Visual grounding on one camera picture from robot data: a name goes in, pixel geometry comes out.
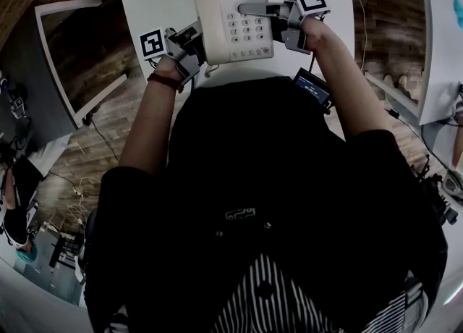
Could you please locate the person's black shirt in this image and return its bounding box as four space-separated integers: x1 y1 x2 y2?
85 76 449 333

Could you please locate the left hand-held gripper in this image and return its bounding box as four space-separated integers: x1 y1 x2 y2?
140 20 204 89

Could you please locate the small black screen device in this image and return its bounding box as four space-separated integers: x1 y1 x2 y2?
292 67 333 114

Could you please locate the black floor cable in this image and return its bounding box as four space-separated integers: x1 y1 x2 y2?
88 117 120 162

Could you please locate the spare gripper device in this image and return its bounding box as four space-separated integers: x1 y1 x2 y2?
10 96 27 119

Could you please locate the teal cloth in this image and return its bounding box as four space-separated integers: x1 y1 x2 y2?
451 0 463 29

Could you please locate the tangle of white cables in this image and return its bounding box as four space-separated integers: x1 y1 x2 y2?
70 176 104 233

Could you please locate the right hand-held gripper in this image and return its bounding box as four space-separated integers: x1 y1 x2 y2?
237 0 332 54

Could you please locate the red cord bracelet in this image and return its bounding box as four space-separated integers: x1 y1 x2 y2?
146 72 185 94

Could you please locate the person's right forearm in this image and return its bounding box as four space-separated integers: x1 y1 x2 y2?
311 29 391 140

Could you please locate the person's left forearm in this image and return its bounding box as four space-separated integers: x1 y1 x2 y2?
119 54 185 177

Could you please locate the person's right hand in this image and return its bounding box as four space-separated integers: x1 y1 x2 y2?
302 17 328 54

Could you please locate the white desk telephone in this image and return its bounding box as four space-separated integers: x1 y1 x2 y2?
190 0 275 79

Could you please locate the black white striped garment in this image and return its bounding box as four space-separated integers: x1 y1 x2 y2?
211 253 430 333

